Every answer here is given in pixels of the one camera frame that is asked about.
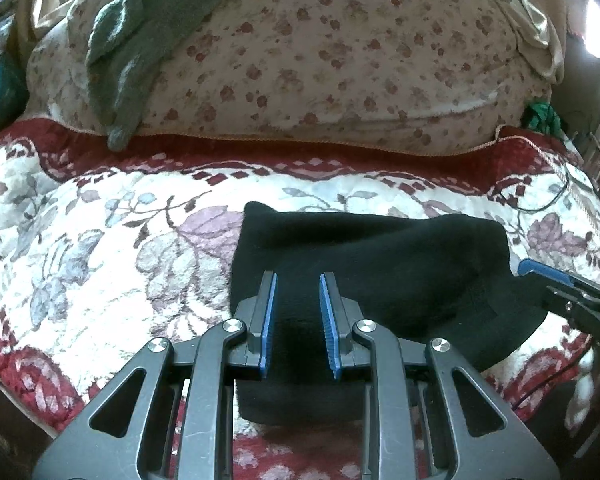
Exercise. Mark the floral pillow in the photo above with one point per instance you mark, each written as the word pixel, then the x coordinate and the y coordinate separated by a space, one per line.
pixel 330 50

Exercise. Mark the green cloth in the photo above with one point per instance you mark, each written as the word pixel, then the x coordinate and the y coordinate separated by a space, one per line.
pixel 542 117

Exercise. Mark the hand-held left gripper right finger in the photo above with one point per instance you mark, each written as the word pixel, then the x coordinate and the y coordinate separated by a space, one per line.
pixel 328 325

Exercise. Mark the beige satin cloth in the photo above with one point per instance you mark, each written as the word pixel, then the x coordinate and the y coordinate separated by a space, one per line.
pixel 540 15

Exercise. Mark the black pants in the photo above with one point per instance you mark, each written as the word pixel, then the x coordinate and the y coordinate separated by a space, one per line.
pixel 380 260

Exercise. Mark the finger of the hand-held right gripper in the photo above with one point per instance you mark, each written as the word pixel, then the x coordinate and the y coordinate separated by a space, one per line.
pixel 542 269
pixel 562 301

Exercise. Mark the grey-green towel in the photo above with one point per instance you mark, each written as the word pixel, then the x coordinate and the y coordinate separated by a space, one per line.
pixel 135 45

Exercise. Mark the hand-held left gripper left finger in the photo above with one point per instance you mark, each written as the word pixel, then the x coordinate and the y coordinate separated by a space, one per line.
pixel 267 325

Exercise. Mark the red white floral blanket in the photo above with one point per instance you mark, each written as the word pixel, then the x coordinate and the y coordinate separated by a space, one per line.
pixel 105 240

